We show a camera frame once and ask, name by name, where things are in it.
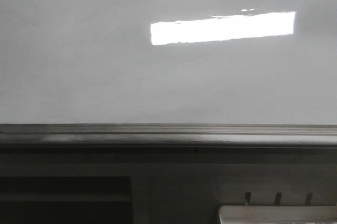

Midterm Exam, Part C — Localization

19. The white whiteboard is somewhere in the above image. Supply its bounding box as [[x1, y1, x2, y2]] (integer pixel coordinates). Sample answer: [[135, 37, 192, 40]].
[[1, 0, 336, 124]]

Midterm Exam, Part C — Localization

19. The grey metal whiteboard tray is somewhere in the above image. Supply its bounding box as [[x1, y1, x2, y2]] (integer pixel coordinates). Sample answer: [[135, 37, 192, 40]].
[[1, 123, 336, 148]]

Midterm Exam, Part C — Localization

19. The dark louvred vent panel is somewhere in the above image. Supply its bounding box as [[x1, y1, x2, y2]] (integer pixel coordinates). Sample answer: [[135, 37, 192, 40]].
[[1, 177, 133, 223]]

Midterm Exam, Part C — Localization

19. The white box lower right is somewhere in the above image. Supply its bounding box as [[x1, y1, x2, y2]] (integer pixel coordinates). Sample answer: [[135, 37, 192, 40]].
[[218, 206, 336, 223]]

